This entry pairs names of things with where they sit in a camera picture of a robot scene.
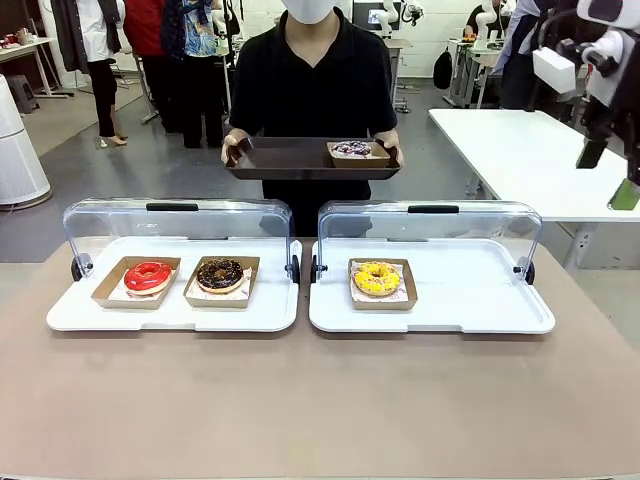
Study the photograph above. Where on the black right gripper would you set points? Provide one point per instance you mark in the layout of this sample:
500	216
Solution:
631	100

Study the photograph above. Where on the cardboard tray of yellow donut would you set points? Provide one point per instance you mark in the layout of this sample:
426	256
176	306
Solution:
407	295

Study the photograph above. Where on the yellow sprinkled donut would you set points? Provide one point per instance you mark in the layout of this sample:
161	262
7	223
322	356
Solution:
377	279

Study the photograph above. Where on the purple white glazed donut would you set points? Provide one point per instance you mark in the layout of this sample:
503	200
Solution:
352	148

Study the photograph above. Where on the dark brown serving tray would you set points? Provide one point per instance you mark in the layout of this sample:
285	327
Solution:
285	157

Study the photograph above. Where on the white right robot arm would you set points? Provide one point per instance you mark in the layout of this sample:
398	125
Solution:
612	65

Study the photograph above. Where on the seated person in black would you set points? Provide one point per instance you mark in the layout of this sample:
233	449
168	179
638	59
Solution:
480	22

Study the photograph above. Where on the person in black shirt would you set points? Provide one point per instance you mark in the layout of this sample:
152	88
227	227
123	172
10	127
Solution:
310	85

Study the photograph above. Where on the cardboard tray of chocolate donut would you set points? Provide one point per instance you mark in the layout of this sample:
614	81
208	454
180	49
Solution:
252	282

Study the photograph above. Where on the chocolate sprinkled donut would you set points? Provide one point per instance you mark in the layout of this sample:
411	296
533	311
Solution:
220	275

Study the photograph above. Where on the red glazed donut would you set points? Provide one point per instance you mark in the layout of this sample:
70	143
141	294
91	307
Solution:
148	277

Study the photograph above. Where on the cardboard tray of red donut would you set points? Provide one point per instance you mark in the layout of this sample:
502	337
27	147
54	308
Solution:
112	292

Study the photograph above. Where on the person's left hand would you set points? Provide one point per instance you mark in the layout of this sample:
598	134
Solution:
395	145

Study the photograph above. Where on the person's right hand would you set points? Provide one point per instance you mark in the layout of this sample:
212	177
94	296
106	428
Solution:
232	150

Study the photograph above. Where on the white rectangular table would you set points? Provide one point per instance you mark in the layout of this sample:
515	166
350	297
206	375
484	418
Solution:
520	150

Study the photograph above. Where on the black lid hinge knob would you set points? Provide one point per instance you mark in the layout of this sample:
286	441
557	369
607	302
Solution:
77	269
295	270
529	272
316	270

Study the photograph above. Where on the clear display case lid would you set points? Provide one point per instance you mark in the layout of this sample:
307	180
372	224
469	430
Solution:
225	220
480	225

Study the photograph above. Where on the bystander in dark coat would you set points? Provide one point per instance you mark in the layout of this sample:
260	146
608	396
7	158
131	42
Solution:
520	60

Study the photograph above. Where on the white display case base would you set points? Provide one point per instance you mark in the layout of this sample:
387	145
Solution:
475	300
270	315

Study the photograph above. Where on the grey background work table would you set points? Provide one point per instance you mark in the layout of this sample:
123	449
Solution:
467	55

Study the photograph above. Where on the black backpack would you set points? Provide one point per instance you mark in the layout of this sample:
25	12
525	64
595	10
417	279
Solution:
442	70

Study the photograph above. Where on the white printed paper liner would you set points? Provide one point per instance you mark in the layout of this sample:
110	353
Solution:
357	295
120	297
247	287

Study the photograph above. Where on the small background monitor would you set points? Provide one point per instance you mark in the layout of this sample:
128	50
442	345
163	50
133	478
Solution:
377	17

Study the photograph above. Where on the bystander in blue patterned shirt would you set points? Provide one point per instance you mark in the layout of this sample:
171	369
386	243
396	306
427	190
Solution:
200	40

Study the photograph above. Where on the bystander in red top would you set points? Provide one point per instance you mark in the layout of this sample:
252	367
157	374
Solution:
145	30

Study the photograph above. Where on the bystander in white shirt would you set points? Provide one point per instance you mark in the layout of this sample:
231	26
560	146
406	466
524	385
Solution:
102	60

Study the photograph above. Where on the grey hanging coat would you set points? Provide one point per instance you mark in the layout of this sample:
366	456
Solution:
67	35

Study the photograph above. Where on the white air purifier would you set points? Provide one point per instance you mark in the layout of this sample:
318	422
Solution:
20	150

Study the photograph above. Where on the grey plastic stool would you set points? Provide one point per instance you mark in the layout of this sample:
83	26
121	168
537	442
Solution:
22	92

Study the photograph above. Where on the white background desk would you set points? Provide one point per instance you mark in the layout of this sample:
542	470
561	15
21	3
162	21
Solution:
30	46

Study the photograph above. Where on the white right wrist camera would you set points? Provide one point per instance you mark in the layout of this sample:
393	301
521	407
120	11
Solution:
552	70

